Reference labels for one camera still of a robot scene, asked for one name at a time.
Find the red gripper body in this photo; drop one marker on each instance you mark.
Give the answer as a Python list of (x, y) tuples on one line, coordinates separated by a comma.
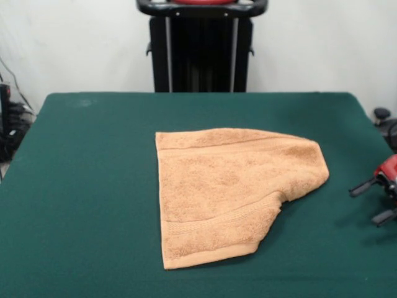
[(389, 174)]

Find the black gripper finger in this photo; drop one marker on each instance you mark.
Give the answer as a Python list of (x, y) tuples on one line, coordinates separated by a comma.
[(384, 216), (361, 187)]

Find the peach terry towel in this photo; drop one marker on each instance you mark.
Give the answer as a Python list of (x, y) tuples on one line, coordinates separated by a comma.
[(223, 186)]

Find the red robot base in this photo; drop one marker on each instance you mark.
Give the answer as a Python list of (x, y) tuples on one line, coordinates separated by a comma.
[(201, 1)]

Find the black office chair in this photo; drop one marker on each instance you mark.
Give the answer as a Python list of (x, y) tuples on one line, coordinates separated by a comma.
[(382, 113)]

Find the dark green table cloth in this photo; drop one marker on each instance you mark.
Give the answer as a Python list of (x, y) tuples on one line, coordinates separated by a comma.
[(77, 201)]

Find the black bag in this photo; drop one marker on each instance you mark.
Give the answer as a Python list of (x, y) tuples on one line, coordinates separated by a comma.
[(9, 146)]

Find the black box with red mark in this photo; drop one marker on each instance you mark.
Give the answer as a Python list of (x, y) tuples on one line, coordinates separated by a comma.
[(4, 105)]

